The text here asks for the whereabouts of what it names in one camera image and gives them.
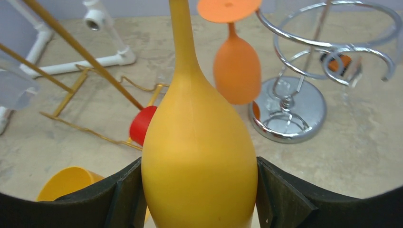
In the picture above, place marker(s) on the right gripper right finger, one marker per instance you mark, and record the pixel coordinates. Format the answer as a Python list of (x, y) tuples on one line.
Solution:
[(286, 201)]

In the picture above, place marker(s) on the round clear wine glass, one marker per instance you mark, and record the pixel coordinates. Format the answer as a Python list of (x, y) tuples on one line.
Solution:
[(17, 88)]

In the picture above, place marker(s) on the red plastic goblet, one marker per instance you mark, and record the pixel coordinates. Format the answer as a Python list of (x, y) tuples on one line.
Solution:
[(140, 124)]

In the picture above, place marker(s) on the chrome round glass rack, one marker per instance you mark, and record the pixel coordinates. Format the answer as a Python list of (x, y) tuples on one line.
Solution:
[(290, 109)]

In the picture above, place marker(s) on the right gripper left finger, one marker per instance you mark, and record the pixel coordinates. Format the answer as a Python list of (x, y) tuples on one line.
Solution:
[(20, 213)]

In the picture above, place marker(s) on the orange plastic goblet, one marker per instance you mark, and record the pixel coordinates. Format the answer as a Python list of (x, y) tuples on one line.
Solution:
[(236, 66)]

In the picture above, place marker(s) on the gold wire glass rack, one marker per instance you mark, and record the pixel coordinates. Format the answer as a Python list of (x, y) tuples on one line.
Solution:
[(69, 79)]

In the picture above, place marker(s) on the yellow plastic goblet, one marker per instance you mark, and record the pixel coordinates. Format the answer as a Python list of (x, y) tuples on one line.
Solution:
[(69, 184), (199, 167)]

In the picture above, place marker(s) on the orange hex key set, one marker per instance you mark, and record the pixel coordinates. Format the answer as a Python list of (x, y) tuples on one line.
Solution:
[(334, 65)]

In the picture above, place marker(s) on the white PVC pipe frame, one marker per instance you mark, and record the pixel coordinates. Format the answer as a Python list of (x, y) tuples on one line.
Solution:
[(97, 19)]

